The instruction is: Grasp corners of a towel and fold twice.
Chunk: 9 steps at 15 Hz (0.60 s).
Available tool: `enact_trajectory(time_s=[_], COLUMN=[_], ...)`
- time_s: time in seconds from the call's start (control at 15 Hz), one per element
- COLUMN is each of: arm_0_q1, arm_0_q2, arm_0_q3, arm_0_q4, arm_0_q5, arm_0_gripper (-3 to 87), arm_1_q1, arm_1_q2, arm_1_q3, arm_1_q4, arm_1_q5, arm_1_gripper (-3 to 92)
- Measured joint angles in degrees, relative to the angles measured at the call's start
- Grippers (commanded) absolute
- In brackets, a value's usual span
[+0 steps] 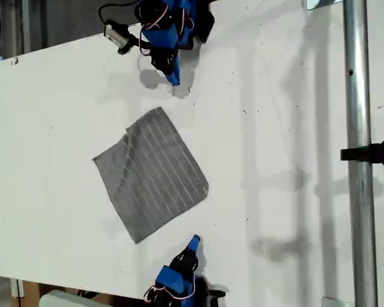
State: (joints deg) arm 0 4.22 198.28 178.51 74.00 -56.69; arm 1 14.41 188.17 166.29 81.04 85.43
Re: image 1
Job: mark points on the black camera box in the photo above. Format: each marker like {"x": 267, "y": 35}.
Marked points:
{"x": 118, "y": 36}
{"x": 214, "y": 292}

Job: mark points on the black clamp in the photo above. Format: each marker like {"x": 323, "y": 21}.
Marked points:
{"x": 377, "y": 153}

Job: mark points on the steel post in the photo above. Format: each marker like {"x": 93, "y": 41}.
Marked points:
{"x": 360, "y": 160}

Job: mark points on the metal corner bracket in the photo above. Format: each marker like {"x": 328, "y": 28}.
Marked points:
{"x": 316, "y": 4}

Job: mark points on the grey striped towel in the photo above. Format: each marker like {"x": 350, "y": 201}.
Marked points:
{"x": 153, "y": 172}

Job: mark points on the white box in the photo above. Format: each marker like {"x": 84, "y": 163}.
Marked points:
{"x": 70, "y": 300}

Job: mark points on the wooden table leg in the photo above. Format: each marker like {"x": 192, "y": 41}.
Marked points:
{"x": 30, "y": 294}

